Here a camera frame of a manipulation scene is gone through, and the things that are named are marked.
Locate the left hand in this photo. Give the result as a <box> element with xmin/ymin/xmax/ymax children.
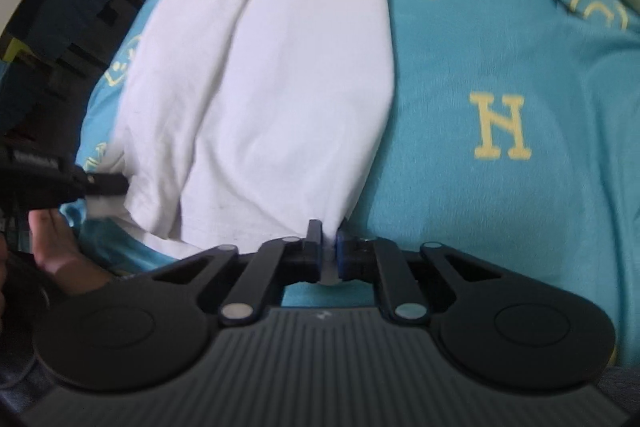
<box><xmin>28</xmin><ymin>209</ymin><xmax>114</xmax><ymax>296</ymax></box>

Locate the white t-shirt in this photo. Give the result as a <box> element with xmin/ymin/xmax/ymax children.
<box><xmin>87</xmin><ymin>0</ymin><xmax>394</xmax><ymax>259</ymax></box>

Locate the teal patterned bed sheet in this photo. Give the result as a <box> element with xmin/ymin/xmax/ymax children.
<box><xmin>62</xmin><ymin>0</ymin><xmax>639</xmax><ymax>366</ymax></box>

